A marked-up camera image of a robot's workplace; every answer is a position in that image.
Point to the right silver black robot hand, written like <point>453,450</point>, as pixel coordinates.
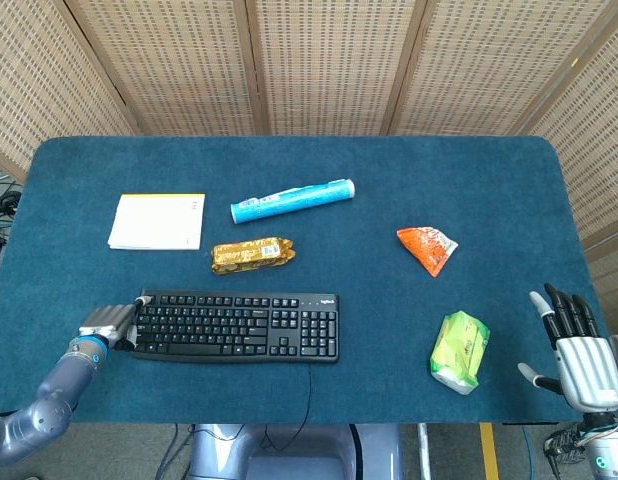
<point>586,367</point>

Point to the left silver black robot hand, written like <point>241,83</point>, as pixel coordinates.
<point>111,320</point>

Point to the black computer keyboard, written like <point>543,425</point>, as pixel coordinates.
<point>239,326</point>

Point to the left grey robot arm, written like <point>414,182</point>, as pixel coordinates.
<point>44,400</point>

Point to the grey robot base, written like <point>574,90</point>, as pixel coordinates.
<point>294,452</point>

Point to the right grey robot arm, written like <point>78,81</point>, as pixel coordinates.
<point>596,442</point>

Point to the white yellow notepad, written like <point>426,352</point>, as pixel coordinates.
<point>158,221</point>

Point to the green tissue pack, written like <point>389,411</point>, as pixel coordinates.
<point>460,351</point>

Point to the yellow floor tape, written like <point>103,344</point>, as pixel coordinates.
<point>489,451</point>

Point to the gold foil snack pack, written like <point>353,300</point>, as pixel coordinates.
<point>252,255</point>

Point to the orange snack bag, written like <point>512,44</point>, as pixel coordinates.
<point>428,248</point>

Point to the blue white plastic roll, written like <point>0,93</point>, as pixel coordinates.
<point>291,201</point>

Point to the blue felt table mat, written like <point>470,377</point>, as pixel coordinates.
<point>299,165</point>

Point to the woven bamboo folding screen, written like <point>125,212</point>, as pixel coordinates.
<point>309,65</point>

